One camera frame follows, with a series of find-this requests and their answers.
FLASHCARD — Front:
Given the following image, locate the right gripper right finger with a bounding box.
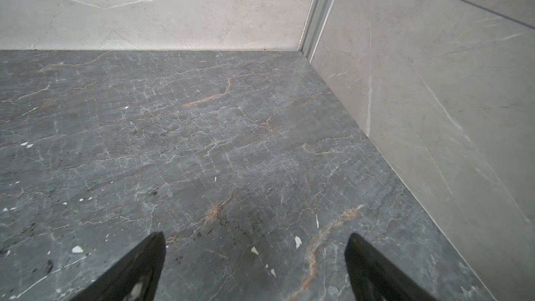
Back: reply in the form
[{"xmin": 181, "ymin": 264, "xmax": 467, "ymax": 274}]
[{"xmin": 344, "ymin": 233, "xmax": 436, "ymax": 301}]

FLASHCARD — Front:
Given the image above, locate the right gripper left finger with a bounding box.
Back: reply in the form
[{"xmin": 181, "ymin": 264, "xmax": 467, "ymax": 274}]
[{"xmin": 72, "ymin": 231, "xmax": 166, "ymax": 301}]

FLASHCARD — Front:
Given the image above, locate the aluminium corner frame post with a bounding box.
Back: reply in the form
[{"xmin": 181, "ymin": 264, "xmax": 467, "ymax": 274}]
[{"xmin": 298, "ymin": 0, "xmax": 335, "ymax": 61}]

